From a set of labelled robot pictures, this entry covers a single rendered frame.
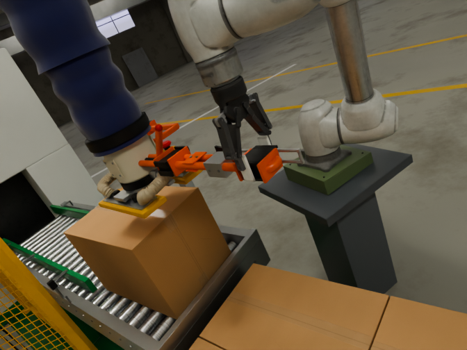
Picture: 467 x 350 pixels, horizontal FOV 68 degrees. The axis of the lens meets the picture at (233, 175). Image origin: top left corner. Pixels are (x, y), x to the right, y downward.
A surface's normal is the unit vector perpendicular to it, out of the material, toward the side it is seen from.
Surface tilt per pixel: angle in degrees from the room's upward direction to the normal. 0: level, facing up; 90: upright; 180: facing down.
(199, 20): 87
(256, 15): 111
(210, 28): 97
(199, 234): 90
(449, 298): 0
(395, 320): 0
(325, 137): 89
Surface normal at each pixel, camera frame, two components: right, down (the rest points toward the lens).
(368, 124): -0.23, 0.68
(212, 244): 0.75, 0.00
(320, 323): -0.37, -0.83
